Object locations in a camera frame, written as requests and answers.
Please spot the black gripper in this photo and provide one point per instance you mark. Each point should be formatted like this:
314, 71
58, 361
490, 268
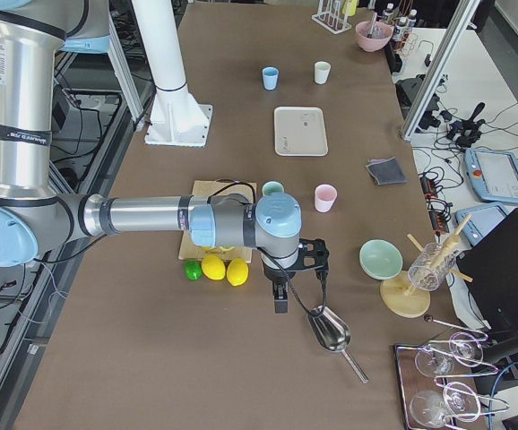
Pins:
273, 275

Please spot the mint green cup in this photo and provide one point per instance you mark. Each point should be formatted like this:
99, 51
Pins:
272, 187

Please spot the pink cup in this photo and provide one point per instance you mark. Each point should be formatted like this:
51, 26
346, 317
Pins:
325, 197

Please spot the light blue cup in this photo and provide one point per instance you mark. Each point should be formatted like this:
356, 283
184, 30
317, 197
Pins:
270, 77

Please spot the cream white cup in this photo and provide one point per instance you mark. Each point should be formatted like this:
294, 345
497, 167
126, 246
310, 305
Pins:
321, 72

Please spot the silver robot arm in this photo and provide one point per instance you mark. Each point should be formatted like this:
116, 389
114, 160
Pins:
35, 219

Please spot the cream plastic tray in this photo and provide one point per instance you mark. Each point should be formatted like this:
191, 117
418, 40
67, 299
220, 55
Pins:
299, 132

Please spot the yellow lemon right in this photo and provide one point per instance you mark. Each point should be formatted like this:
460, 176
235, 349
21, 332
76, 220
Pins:
237, 272

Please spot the yellow lemon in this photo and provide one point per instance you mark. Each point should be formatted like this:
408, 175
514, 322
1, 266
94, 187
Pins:
237, 272
213, 267

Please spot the steel scoop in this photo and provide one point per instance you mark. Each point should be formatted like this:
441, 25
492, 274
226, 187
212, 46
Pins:
334, 335

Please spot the yellow lemon left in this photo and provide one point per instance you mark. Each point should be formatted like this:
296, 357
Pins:
213, 267

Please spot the green lime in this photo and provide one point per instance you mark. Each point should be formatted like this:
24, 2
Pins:
193, 269

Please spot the mint green bowl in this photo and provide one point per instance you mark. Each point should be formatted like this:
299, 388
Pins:
380, 259

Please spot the wooden mug tree stand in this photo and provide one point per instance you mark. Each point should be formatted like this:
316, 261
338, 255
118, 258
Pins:
400, 296

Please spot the wooden cutting board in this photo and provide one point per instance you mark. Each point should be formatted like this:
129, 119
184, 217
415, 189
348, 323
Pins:
188, 250

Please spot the clear glass mug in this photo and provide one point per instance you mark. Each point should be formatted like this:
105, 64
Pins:
428, 271

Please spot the grey folded cloth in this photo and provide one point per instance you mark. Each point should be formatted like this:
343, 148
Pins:
386, 171

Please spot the wine glass lower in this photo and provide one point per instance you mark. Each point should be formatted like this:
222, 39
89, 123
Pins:
456, 403

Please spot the wine glass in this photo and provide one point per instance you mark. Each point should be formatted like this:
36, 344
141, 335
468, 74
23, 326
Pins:
456, 403
438, 357

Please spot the wine glass upper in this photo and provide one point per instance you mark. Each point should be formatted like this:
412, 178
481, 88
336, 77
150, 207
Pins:
438, 357

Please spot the black laptop monitor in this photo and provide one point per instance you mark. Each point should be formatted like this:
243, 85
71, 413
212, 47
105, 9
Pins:
493, 265

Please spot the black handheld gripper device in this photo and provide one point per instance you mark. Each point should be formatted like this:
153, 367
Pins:
467, 131

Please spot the blue teach pendant tablet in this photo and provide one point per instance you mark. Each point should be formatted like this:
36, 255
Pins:
493, 175

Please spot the steel muddler in bowl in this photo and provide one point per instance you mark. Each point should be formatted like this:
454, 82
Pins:
371, 26

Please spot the pink bowl with ice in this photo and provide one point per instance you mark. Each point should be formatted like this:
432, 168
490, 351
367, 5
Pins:
375, 40

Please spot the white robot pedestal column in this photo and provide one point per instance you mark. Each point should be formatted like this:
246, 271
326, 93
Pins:
177, 119

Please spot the white wire cup rack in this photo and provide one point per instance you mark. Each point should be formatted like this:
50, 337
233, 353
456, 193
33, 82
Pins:
334, 15

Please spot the aluminium frame post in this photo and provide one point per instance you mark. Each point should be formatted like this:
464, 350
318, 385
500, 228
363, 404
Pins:
458, 24

